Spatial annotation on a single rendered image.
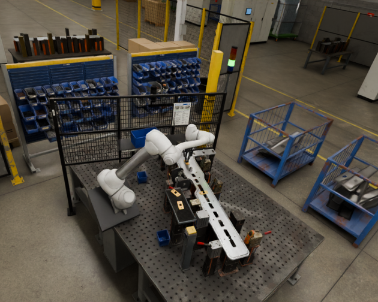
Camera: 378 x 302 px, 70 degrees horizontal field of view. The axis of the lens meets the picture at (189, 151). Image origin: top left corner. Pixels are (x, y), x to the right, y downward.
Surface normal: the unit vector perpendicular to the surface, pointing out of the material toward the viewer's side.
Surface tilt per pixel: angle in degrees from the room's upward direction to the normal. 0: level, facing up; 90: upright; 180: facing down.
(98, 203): 42
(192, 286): 0
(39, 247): 0
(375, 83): 90
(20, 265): 0
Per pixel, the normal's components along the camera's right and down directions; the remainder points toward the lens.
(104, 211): 0.50, -0.28
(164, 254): 0.12, -0.82
